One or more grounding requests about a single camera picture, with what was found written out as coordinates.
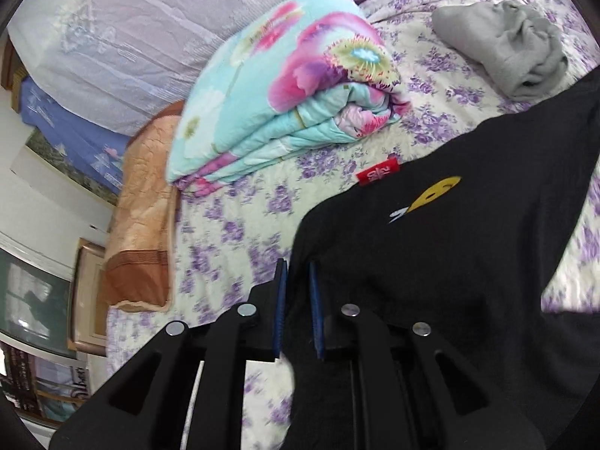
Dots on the folded grey garment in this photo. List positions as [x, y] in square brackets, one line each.
[506, 51]

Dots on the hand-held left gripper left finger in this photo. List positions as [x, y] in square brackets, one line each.
[280, 309]

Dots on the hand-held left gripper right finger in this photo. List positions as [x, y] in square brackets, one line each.
[315, 309]

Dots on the wooden picture frame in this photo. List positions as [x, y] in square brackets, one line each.
[86, 290]

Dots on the blue patterned bedding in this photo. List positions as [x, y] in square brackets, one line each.
[70, 131]

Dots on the printed poster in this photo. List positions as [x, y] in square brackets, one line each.
[42, 384]

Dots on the black pants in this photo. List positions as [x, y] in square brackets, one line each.
[445, 253]

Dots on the purple floral bedspread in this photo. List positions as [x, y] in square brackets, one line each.
[328, 164]

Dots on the orange embossed pillow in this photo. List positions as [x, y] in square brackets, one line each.
[140, 206]

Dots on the folded teal floral quilt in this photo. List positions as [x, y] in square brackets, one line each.
[290, 79]

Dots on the wooden headboard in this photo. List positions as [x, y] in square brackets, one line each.
[11, 79]

